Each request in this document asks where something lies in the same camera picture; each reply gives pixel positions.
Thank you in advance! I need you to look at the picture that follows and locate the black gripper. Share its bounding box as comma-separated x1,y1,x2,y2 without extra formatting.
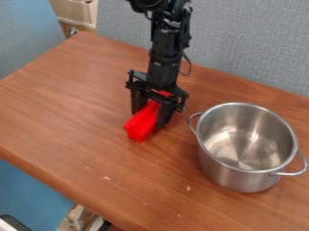
126,51,190,129

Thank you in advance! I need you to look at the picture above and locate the red plastic block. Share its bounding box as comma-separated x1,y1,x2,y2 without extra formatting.
123,99,159,143

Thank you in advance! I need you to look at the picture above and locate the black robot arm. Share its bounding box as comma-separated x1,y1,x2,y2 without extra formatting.
126,0,193,129

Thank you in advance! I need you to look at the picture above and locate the stainless steel pot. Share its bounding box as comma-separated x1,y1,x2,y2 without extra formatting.
189,102,309,193

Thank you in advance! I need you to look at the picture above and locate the dark object bottom corner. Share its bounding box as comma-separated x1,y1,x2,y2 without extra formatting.
0,215,31,231

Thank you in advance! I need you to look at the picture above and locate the light wooden furniture piece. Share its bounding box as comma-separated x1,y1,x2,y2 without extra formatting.
49,0,99,37

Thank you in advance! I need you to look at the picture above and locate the wooden frame under table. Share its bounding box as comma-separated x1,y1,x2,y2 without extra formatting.
56,205,104,231

